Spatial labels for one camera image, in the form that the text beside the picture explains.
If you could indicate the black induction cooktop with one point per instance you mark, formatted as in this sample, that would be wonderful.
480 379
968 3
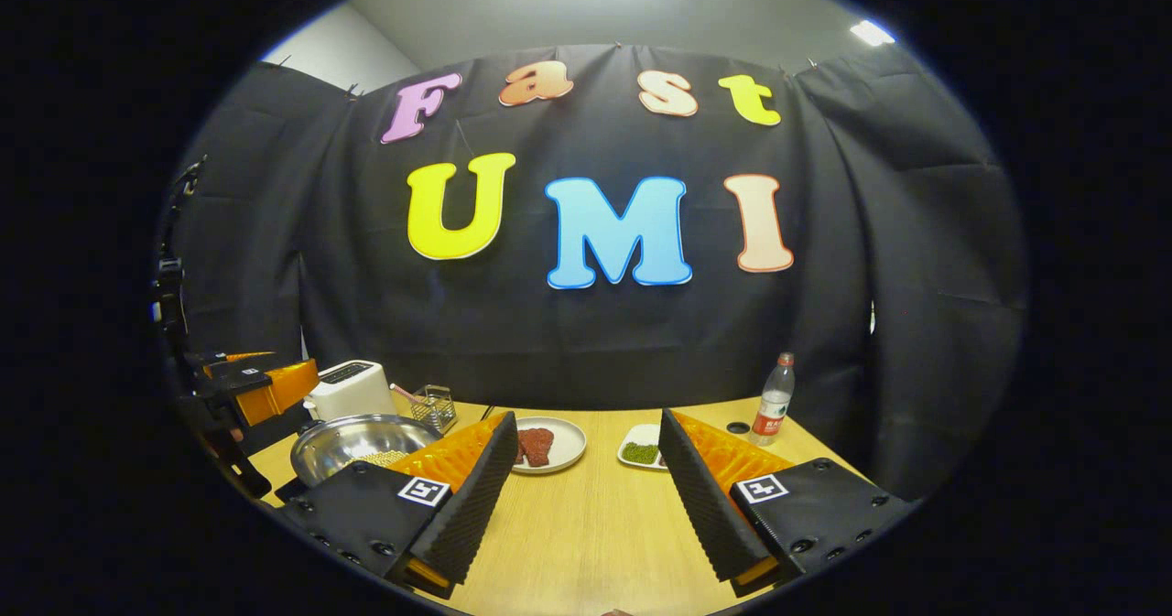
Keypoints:
288 490

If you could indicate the pink stick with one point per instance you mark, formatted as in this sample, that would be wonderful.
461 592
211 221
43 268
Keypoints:
405 393

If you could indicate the clear plastic water bottle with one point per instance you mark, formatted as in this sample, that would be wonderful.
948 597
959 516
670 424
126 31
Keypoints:
774 405

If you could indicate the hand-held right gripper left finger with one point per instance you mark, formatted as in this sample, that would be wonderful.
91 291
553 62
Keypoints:
472 506

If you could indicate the brown meat piece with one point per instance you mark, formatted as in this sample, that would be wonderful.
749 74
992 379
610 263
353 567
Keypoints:
540 447
521 447

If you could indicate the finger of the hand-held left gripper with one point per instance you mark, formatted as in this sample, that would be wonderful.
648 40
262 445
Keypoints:
284 392

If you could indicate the white toaster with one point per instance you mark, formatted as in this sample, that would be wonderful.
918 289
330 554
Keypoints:
352 392

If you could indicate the white round plate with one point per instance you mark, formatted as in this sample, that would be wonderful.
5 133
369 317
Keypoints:
569 447

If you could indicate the white divided dish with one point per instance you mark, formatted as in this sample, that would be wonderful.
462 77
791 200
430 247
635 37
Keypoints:
641 453

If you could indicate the small ceiling light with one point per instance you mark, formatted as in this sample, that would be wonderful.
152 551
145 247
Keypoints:
872 33

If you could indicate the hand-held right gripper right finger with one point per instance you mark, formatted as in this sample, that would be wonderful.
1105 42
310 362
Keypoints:
710 506

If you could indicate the stainless steel pot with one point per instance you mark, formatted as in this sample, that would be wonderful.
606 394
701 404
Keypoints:
357 437

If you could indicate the pile of soybeans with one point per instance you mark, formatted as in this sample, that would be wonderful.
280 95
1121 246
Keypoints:
380 458

